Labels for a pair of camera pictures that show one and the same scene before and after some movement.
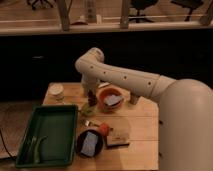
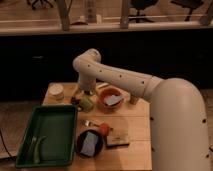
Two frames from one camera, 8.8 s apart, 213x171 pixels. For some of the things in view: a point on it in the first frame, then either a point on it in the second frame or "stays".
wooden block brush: x=118 y=139 stays
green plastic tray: x=50 y=137 stays
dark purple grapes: x=92 y=101 → x=75 y=101
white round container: x=56 y=92 stays
